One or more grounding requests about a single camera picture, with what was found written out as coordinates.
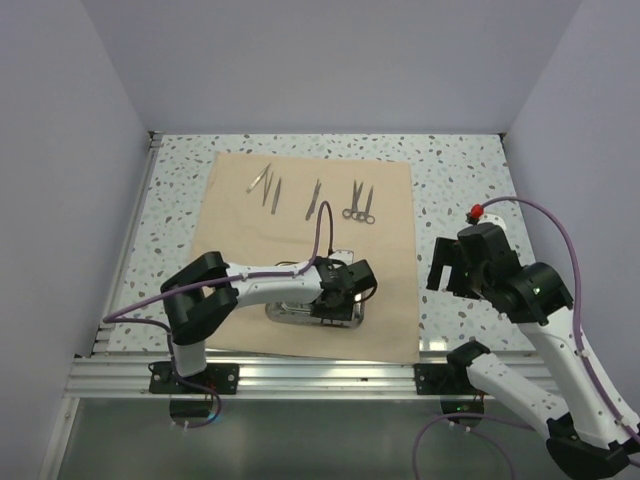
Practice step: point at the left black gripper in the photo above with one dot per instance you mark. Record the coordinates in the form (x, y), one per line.
(342, 311)

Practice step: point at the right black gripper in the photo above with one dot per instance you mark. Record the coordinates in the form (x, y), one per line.
(445, 252)

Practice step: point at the steel instrument tray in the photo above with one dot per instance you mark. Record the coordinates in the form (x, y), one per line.
(301, 314)

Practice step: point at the straight steel scissors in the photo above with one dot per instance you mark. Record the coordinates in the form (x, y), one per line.
(352, 212)

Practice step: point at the curved steel scissors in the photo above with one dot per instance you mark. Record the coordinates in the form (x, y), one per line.
(365, 216)

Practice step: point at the beige cloth wrap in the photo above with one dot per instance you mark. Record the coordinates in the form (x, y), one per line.
(236, 224)

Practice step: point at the steel tweezers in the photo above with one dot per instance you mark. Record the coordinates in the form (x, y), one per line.
(258, 178)
(276, 197)
(267, 186)

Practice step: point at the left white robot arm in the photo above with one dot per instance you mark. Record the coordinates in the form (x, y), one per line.
(324, 291)

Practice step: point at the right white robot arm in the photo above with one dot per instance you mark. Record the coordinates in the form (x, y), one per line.
(589, 430)

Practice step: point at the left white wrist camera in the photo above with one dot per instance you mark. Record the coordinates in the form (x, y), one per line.
(343, 255)

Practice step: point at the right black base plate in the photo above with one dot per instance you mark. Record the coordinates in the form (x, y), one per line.
(441, 380)

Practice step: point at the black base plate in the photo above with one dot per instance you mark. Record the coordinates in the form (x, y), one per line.
(441, 380)
(223, 378)

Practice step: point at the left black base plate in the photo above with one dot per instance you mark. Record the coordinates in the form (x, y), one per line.
(223, 378)

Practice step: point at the aluminium left side rail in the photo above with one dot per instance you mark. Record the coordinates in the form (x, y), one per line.
(102, 334)

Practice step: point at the aluminium rail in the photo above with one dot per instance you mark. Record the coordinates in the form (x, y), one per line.
(102, 334)
(260, 378)

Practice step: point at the aluminium front rail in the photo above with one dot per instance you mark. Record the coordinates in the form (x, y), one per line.
(260, 378)

